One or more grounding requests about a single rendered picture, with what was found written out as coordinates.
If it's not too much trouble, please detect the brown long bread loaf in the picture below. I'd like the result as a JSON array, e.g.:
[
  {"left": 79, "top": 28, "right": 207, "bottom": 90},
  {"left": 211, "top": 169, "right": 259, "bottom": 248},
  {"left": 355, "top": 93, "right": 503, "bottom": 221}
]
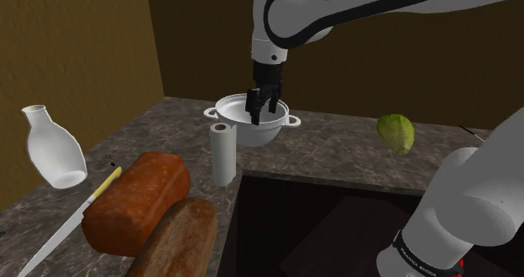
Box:
[{"left": 124, "top": 196, "right": 219, "bottom": 277}]

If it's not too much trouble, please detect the white paper towel roll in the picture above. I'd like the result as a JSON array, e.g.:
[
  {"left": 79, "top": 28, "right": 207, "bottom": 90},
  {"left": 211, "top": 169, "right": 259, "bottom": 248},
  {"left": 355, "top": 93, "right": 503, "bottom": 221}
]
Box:
[{"left": 209, "top": 122, "right": 238, "bottom": 187}]

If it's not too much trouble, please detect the reddish-brown bread loaf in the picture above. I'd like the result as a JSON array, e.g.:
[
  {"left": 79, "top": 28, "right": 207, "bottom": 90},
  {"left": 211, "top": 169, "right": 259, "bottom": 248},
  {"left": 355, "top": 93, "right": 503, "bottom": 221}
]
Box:
[{"left": 81, "top": 151, "right": 192, "bottom": 258}]

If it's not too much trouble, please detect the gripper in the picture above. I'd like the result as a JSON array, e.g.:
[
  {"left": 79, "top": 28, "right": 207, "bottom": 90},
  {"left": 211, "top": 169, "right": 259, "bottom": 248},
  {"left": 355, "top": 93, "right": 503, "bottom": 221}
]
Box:
[{"left": 244, "top": 60, "right": 284, "bottom": 127}]

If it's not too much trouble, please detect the yellow-handled knife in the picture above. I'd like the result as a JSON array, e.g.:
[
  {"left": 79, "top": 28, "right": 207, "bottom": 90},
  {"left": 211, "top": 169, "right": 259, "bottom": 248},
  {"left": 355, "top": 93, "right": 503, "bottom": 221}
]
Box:
[{"left": 16, "top": 166, "right": 123, "bottom": 277}]

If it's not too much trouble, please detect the white ceramic vase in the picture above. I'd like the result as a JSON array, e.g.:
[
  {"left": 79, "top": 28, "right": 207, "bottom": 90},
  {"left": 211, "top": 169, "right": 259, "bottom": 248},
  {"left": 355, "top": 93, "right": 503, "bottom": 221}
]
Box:
[{"left": 21, "top": 104, "right": 89, "bottom": 190}]

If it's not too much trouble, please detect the green cabbage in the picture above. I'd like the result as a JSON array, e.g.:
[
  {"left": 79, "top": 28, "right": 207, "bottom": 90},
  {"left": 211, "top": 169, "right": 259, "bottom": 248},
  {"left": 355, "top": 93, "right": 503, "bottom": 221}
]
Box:
[{"left": 375, "top": 113, "right": 416, "bottom": 156}]

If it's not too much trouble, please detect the white two-handled bowl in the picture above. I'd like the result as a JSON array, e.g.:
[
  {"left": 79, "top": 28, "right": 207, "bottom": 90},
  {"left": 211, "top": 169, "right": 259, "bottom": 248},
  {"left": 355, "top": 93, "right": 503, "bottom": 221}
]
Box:
[{"left": 203, "top": 92, "right": 302, "bottom": 149}]

